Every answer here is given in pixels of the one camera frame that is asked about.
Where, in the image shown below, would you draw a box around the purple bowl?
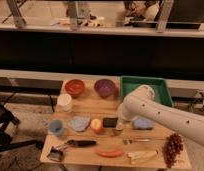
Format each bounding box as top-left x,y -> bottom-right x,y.
94,79 -> 116,98

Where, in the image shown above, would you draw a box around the silver fork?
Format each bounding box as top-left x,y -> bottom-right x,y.
122,139 -> 150,145

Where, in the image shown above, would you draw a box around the blue sponge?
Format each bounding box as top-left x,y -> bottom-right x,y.
132,118 -> 154,130

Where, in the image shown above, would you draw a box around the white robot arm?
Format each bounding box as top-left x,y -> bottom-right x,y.
117,85 -> 204,146

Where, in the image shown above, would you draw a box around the white cup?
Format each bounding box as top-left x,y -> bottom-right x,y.
57,93 -> 72,112

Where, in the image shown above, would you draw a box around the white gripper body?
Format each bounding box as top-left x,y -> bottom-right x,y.
117,103 -> 133,128

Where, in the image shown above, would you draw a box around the orange carrot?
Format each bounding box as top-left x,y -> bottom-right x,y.
96,149 -> 124,158

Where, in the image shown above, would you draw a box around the blue cup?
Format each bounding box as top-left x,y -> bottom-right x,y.
48,120 -> 64,137

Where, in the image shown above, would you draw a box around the black chair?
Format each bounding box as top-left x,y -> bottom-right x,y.
0,101 -> 45,158

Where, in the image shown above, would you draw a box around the green plastic tray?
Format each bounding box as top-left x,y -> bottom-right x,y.
120,76 -> 173,107

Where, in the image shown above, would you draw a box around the red bowl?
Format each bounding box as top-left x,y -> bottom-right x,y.
64,79 -> 85,98

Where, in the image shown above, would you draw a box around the grey blue cloth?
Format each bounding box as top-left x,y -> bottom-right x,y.
68,116 -> 91,132

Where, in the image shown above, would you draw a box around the peach apple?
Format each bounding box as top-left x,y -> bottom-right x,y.
90,118 -> 104,134

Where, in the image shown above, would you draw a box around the yellow banana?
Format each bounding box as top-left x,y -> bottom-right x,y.
127,150 -> 158,164

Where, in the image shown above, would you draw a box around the dark red grapes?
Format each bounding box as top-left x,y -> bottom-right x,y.
164,133 -> 183,168

